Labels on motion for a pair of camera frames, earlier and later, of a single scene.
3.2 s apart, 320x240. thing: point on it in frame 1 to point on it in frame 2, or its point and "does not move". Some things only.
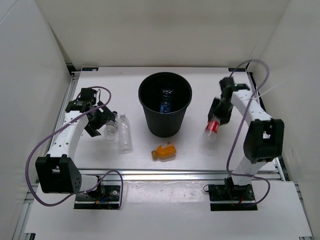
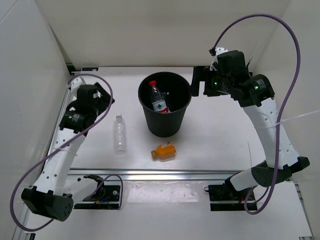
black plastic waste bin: x=150 y=89 does not move
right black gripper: x=225 y=118 to x=201 y=74
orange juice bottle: x=166 y=153 does not move
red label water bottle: x=212 y=127 to x=159 y=104
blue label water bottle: x=165 y=103 to x=161 y=105
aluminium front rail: x=144 y=174 does not move
